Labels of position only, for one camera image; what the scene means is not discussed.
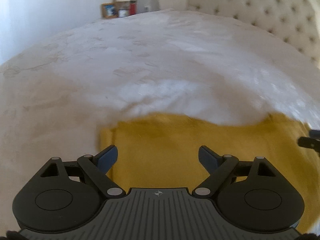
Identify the white embroidered bedspread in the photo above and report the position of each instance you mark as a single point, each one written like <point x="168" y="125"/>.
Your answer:
<point x="56" y="95"/>

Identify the wooden picture frame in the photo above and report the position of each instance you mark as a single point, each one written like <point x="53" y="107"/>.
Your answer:
<point x="108" y="10"/>

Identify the cream tufted headboard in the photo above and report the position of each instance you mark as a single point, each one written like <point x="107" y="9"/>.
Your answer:
<point x="296" y="22"/>

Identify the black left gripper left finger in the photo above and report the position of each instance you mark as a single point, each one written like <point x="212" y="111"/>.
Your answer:
<point x="106" y="159"/>

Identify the white jar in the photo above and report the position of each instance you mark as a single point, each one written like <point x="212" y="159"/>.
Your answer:
<point x="123" y="13"/>

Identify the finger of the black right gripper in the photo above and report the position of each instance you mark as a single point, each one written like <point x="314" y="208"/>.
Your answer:
<point x="312" y="141"/>

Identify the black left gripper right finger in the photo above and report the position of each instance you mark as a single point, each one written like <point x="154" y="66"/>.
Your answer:
<point x="210" y="160"/>

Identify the red bottle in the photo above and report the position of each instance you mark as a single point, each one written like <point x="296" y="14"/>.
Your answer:
<point x="133" y="7"/>

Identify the yellow knit sweater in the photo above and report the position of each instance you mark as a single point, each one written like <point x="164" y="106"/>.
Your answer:
<point x="161" y="150"/>

